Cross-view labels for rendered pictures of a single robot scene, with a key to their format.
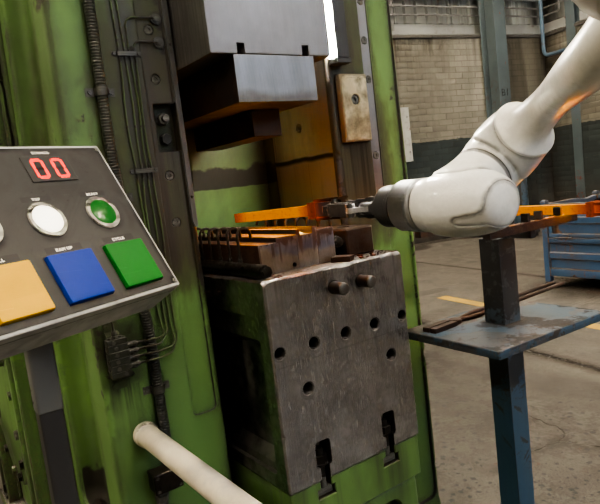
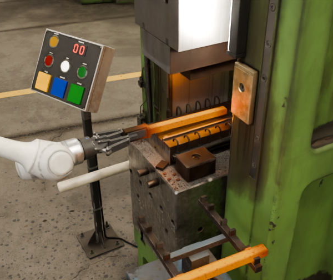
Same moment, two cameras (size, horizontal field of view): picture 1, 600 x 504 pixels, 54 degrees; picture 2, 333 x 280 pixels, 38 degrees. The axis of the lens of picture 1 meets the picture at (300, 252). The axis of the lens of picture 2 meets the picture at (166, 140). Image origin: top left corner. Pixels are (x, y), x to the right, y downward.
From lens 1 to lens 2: 2.22 m
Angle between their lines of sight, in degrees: 91
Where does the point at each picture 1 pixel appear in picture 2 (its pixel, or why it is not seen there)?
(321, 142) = not seen: hidden behind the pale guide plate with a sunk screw
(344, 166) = (233, 126)
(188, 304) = not seen: hidden behind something
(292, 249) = (155, 139)
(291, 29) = (162, 25)
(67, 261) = (57, 81)
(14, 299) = (40, 83)
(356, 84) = (243, 76)
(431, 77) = not seen: outside the picture
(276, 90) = (154, 56)
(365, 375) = (156, 223)
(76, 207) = (76, 66)
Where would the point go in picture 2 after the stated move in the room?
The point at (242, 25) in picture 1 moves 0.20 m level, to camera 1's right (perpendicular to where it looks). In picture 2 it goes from (144, 14) to (135, 35)
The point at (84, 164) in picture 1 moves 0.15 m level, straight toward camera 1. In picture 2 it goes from (91, 51) to (54, 55)
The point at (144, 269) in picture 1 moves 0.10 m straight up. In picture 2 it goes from (75, 98) to (72, 76)
